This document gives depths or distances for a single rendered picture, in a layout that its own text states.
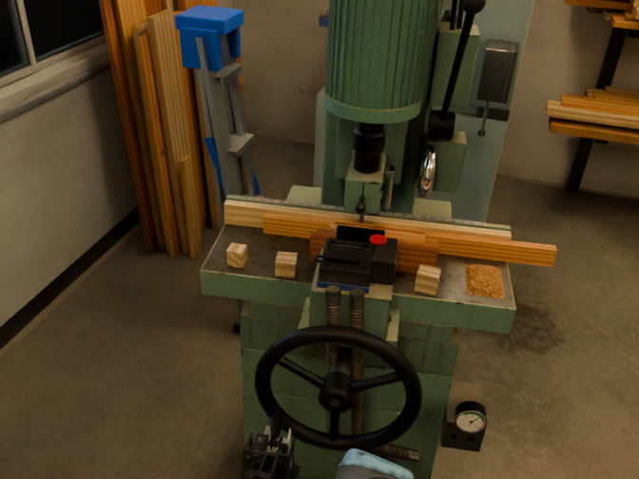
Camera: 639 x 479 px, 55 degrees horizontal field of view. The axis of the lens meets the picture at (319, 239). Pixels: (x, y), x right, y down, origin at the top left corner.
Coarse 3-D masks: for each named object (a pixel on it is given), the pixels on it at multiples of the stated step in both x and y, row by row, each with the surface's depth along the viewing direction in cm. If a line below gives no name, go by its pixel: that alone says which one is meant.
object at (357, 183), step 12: (384, 156) 124; (384, 168) 121; (348, 180) 115; (360, 180) 115; (372, 180) 115; (348, 192) 116; (360, 192) 116; (372, 192) 116; (348, 204) 118; (372, 204) 117
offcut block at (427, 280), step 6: (420, 264) 115; (420, 270) 113; (426, 270) 113; (432, 270) 113; (438, 270) 113; (420, 276) 112; (426, 276) 112; (432, 276) 112; (438, 276) 112; (420, 282) 113; (426, 282) 113; (432, 282) 112; (438, 282) 115; (420, 288) 114; (426, 288) 113; (432, 288) 113; (432, 294) 113
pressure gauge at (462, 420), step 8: (456, 408) 121; (464, 408) 119; (472, 408) 118; (480, 408) 119; (456, 416) 119; (464, 416) 119; (472, 416) 119; (480, 416) 118; (456, 424) 120; (464, 424) 120; (472, 424) 120; (480, 424) 119; (472, 432) 121
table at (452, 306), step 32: (224, 224) 132; (224, 256) 122; (256, 256) 122; (448, 256) 125; (224, 288) 119; (256, 288) 117; (288, 288) 116; (448, 288) 116; (512, 288) 117; (416, 320) 116; (448, 320) 115; (480, 320) 114; (512, 320) 113
